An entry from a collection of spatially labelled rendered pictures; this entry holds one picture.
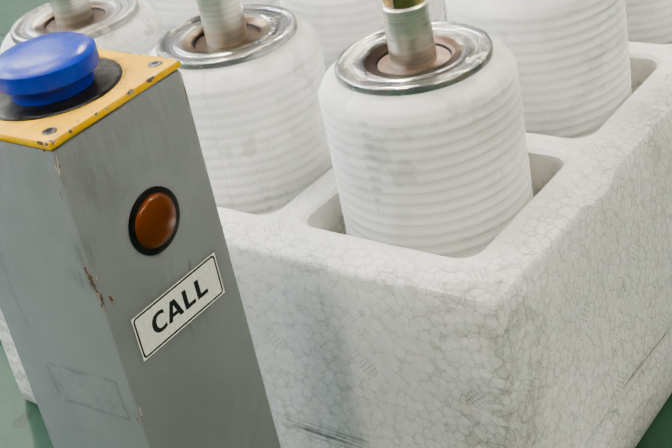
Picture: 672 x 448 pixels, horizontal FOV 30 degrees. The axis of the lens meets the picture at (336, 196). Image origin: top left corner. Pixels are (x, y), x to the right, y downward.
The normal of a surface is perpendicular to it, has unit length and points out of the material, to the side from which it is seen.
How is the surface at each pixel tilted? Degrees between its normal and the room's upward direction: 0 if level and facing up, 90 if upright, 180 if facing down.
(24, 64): 3
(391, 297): 90
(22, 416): 0
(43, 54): 0
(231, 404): 90
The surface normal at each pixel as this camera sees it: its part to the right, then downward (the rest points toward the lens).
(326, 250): -0.18, -0.86
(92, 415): -0.57, 0.49
